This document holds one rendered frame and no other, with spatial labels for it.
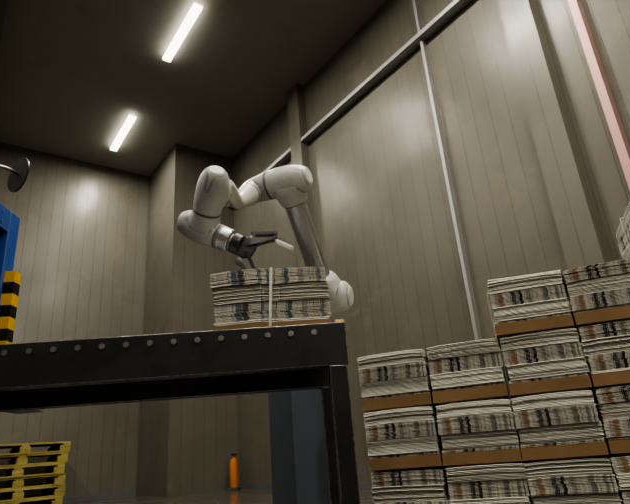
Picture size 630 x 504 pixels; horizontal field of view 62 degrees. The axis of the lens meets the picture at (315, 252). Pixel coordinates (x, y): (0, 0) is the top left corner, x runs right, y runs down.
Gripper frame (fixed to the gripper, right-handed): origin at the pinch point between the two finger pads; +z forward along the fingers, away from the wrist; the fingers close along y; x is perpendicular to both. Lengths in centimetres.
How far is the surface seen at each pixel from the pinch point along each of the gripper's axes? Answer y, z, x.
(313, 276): 4.8, 14.0, 14.8
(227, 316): 27.9, -5.6, 14.1
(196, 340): 41, -6, 31
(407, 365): 7, 58, -41
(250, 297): 19.5, -1.6, 14.7
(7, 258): 34, -116, -37
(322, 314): 15.1, 21.6, 14.1
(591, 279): -47, 109, -13
